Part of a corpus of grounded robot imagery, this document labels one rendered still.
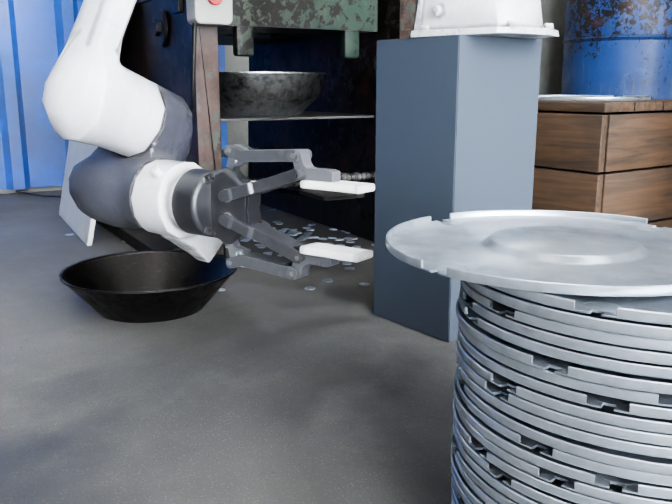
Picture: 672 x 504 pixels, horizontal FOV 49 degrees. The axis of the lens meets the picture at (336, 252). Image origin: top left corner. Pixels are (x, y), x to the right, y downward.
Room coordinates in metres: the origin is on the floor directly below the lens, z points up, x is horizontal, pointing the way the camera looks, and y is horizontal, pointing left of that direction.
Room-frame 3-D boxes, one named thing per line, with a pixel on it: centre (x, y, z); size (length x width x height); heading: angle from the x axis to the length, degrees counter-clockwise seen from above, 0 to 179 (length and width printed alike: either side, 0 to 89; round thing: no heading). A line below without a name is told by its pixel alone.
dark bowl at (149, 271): (1.25, 0.32, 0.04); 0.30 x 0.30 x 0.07
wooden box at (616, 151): (1.64, -0.53, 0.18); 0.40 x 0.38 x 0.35; 35
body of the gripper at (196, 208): (0.81, 0.13, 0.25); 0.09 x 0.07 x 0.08; 56
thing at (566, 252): (0.59, -0.19, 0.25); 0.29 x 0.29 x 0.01
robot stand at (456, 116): (1.18, -0.19, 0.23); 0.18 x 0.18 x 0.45; 37
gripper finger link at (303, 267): (0.73, 0.02, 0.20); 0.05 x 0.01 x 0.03; 56
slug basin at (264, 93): (1.87, 0.19, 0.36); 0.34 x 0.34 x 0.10
